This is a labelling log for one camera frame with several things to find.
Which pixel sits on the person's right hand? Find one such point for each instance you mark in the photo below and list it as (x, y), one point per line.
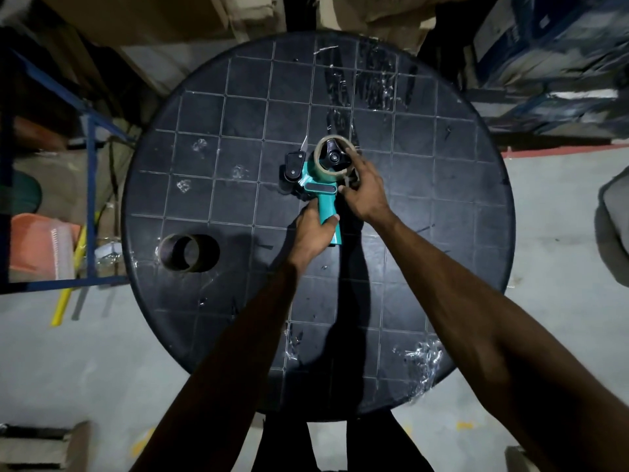
(368, 196)

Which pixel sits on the person's left hand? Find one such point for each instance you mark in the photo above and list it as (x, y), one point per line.
(309, 240)

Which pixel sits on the teal tape dispenser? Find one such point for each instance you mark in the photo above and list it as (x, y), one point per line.
(324, 201)

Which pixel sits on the brown tape roll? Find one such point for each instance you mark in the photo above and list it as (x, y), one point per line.
(318, 159)

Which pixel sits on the cardboard tape roll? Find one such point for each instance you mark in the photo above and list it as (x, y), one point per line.
(164, 258)

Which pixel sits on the person's left forearm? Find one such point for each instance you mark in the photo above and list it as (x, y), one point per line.
(231, 368)

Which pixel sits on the person's right forearm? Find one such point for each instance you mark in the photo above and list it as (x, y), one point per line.
(481, 329)

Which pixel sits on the person's black trousers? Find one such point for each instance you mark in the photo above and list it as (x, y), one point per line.
(383, 447)

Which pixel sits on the crumpled clear plastic wrap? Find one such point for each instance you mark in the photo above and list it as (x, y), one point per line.
(109, 253)

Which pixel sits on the blue metal trolley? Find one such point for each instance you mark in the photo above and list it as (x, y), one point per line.
(91, 191)

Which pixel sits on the stack of blue printed boxes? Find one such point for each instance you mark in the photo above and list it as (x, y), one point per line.
(555, 58)

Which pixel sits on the grey sack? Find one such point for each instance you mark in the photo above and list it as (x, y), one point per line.
(619, 206)

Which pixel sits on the yellow stick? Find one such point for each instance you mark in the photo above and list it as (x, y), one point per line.
(61, 304)

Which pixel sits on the pile of brown cardboard boxes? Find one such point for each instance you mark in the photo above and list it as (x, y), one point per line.
(172, 24)

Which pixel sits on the orange plastic dustpan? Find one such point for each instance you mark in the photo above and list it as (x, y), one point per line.
(34, 245)

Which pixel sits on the green plastic bucket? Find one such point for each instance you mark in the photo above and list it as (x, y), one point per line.
(27, 191)

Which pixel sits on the wooden pallet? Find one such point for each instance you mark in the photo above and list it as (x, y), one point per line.
(516, 459)
(39, 447)

